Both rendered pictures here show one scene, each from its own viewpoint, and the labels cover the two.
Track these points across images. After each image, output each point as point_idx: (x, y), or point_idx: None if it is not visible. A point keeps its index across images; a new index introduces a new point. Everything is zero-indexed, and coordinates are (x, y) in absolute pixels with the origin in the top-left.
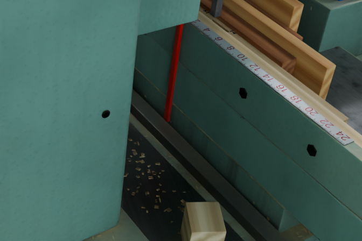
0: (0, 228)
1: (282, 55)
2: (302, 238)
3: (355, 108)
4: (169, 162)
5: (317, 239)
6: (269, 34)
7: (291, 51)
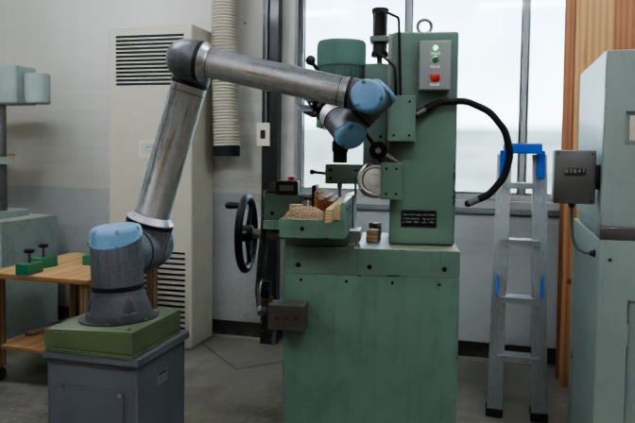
0: None
1: (335, 196)
2: None
3: None
4: (361, 237)
5: None
6: (332, 196)
7: (333, 195)
